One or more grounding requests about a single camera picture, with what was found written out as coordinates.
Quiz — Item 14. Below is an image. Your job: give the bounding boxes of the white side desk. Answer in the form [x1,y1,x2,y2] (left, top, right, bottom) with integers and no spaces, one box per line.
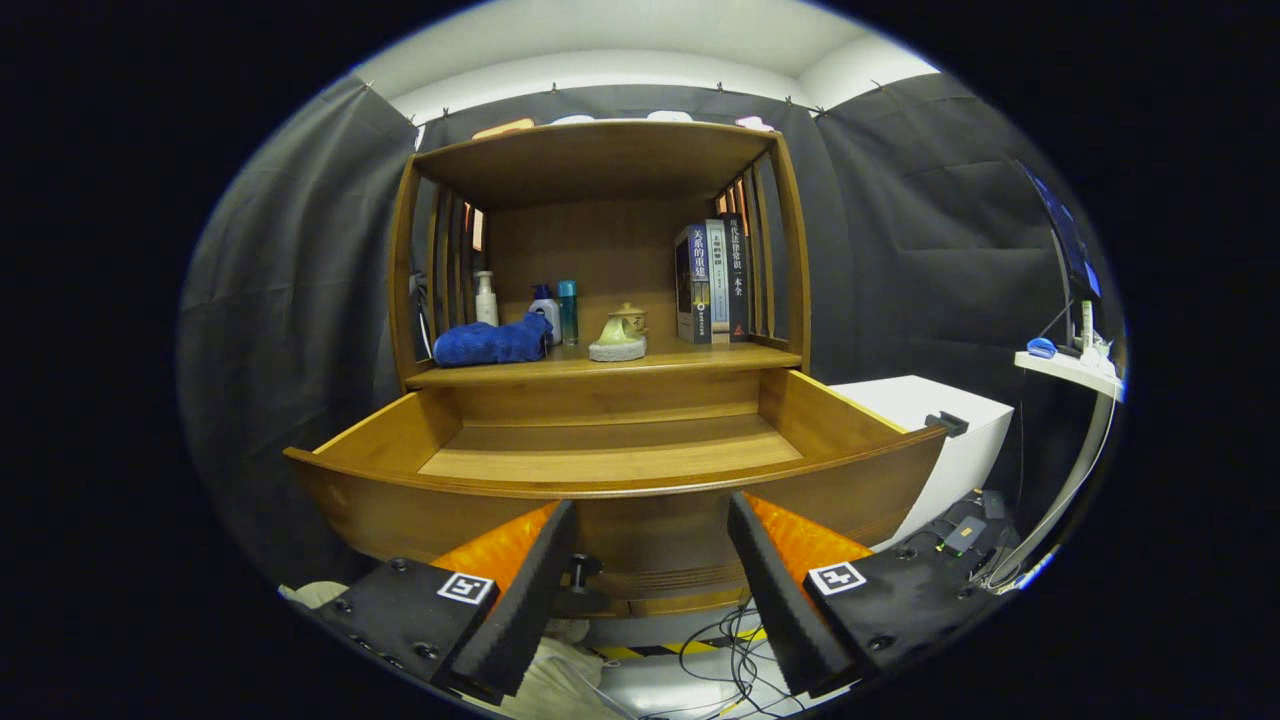
[985,345,1126,591]

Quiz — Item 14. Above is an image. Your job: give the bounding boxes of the computer monitor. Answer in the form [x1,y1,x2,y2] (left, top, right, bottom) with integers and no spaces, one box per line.
[1018,162,1103,351]

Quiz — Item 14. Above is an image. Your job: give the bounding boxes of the dark blue and white book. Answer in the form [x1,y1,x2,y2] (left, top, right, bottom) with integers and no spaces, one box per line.
[674,224,713,345]

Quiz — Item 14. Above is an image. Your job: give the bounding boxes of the white bottle with blue cap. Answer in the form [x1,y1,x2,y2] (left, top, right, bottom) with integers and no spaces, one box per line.
[528,284,562,346]

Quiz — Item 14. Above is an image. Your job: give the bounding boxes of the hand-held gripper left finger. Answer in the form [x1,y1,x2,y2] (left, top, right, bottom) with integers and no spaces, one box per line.
[315,500,579,701]

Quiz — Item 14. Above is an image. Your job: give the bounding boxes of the wooden cabinet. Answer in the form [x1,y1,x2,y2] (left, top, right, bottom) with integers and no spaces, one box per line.
[388,120,813,421]

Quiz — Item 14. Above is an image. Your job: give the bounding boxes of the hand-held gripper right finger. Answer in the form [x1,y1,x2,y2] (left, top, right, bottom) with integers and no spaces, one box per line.
[727,490,986,698]

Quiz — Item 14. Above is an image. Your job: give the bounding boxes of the blue towel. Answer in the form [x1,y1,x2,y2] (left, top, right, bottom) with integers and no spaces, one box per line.
[432,313,553,368]

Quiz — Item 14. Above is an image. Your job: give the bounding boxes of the black floor cables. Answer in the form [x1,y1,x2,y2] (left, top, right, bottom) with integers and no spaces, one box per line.
[680,600,801,716]

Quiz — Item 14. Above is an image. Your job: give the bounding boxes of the pale blue book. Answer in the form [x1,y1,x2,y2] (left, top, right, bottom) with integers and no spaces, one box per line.
[706,219,733,344]

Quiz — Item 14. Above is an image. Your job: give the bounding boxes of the black power adapter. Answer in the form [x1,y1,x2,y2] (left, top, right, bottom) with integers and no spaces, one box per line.
[940,515,991,559]

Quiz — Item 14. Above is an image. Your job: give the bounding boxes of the white box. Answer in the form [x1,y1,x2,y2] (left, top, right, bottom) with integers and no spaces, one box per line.
[830,375,1016,546]

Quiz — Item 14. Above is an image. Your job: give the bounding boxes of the black backdrop cloth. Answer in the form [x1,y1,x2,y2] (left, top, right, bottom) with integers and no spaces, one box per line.
[178,75,1111,591]

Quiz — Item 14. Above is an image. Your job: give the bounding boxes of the black book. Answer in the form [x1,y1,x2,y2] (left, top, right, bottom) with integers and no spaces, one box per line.
[722,212,751,343]

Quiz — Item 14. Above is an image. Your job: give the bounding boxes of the wooden drawer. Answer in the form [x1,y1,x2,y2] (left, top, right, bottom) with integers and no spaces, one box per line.
[283,368,948,618]

